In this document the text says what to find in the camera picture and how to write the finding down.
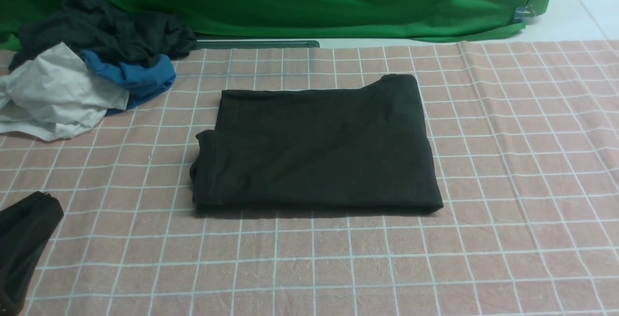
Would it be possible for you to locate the dark crumpled garment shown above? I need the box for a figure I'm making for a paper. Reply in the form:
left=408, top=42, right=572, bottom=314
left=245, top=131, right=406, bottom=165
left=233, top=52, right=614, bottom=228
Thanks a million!
left=8, top=0, right=197, bottom=71

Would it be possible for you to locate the white crumpled garment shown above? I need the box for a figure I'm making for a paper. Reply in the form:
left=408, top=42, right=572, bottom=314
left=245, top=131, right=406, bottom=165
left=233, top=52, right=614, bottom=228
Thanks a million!
left=0, top=43, right=130, bottom=142

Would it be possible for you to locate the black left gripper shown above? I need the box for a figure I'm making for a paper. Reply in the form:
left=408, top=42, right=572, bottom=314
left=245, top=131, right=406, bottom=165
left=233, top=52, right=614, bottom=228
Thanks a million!
left=0, top=191, right=64, bottom=316

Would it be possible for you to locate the pink checkered tablecloth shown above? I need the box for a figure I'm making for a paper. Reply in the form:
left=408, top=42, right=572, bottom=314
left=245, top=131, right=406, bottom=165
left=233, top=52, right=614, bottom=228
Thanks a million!
left=0, top=40, right=619, bottom=316

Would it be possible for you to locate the blue binder clip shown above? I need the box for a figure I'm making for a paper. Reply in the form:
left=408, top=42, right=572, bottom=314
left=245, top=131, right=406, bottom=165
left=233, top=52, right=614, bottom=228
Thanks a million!
left=511, top=4, right=536, bottom=24

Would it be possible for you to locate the dark gray long-sleeve top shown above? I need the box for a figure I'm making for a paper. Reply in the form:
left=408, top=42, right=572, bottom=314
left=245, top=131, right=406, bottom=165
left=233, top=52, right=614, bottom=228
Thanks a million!
left=189, top=74, right=443, bottom=214

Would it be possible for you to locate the blue crumpled garment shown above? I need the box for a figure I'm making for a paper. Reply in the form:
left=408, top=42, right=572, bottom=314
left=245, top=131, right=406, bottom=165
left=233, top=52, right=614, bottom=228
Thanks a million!
left=80, top=50, right=177, bottom=116

